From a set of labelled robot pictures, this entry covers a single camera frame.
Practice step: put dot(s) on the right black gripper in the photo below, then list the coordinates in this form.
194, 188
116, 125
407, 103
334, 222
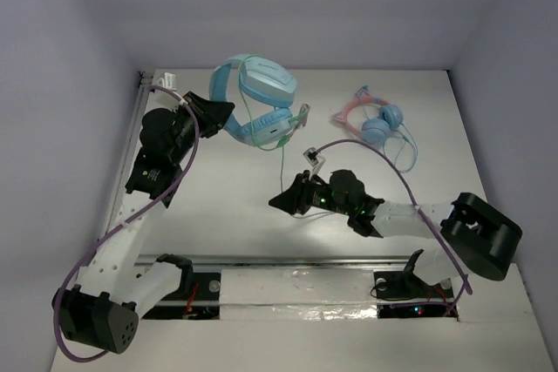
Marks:
296, 197

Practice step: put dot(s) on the light blue headphones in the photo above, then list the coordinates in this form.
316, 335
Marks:
268, 83

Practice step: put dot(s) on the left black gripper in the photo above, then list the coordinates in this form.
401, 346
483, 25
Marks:
202, 113

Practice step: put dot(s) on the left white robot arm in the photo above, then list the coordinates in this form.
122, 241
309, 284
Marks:
97, 309

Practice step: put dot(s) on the aluminium front rail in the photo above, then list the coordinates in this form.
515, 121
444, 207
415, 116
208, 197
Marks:
243, 261

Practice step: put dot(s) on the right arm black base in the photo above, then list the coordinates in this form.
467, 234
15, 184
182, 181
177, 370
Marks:
402, 295

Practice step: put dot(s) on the aluminium rail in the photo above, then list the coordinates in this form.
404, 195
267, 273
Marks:
243, 261
145, 79

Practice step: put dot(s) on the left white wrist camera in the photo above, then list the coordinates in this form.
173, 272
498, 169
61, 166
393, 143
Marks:
166, 80

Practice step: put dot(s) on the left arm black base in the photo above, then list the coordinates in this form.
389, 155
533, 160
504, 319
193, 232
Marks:
200, 302

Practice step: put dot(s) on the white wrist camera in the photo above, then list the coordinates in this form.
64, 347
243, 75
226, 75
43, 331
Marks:
166, 80
315, 160

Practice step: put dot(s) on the pink blue cat-ear headphones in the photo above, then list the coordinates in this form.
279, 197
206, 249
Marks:
383, 121

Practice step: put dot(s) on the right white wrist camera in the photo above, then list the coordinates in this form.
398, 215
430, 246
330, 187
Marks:
315, 160

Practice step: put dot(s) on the aluminium left side rail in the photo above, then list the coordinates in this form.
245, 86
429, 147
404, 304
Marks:
145, 79

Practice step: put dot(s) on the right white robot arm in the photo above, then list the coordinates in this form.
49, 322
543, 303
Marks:
474, 237

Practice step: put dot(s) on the silver tape strip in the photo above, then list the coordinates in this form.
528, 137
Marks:
297, 294

